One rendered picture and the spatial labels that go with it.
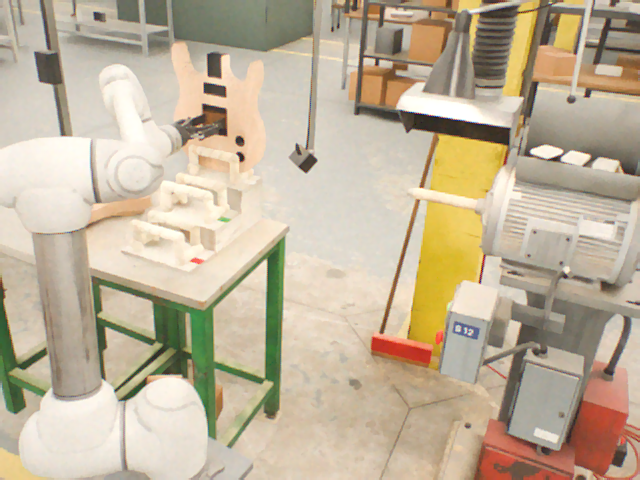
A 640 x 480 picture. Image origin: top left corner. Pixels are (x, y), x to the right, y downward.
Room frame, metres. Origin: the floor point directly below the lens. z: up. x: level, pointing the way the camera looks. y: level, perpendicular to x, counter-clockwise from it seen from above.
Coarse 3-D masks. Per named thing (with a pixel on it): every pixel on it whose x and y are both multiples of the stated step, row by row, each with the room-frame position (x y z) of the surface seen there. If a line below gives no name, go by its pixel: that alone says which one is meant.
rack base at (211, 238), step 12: (180, 204) 1.93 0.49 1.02; (192, 204) 1.93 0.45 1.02; (180, 216) 1.83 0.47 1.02; (192, 216) 1.84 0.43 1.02; (228, 216) 1.86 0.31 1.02; (240, 216) 1.89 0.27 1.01; (168, 228) 1.83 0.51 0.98; (204, 228) 1.77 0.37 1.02; (216, 228) 1.76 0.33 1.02; (228, 228) 1.82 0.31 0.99; (240, 228) 1.89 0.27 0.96; (204, 240) 1.77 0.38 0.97; (216, 240) 1.76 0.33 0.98; (228, 240) 1.82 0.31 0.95; (216, 252) 1.76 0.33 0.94
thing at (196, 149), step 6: (192, 144) 2.02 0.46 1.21; (192, 150) 2.00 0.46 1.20; (198, 150) 1.99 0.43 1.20; (204, 150) 1.99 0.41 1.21; (210, 150) 1.98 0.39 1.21; (216, 150) 1.98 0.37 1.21; (210, 156) 1.97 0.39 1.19; (216, 156) 1.96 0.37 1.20; (222, 156) 1.95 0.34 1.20; (228, 156) 1.95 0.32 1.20; (234, 156) 1.94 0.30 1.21
